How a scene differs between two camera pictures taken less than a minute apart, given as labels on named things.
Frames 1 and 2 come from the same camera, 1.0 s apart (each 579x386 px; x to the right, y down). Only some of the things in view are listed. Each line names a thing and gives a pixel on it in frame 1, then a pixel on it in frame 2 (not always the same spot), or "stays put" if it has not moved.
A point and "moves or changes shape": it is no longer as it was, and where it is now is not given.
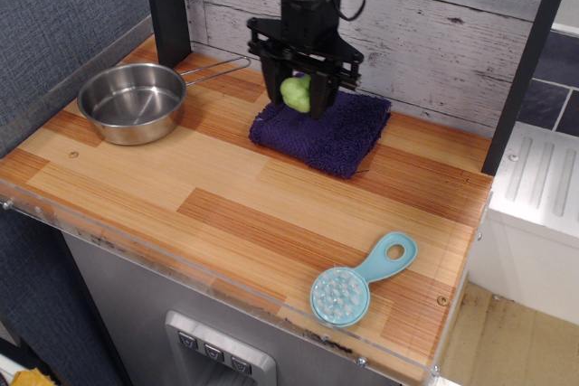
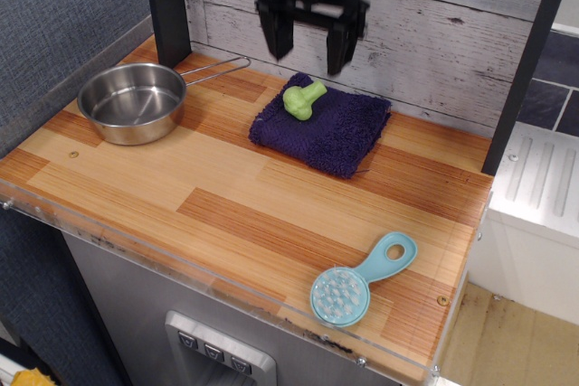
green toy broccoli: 296,92 moves or changes shape
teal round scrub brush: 340,296 stays put
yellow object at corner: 33,377 stays put
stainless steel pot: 141,103 stays put
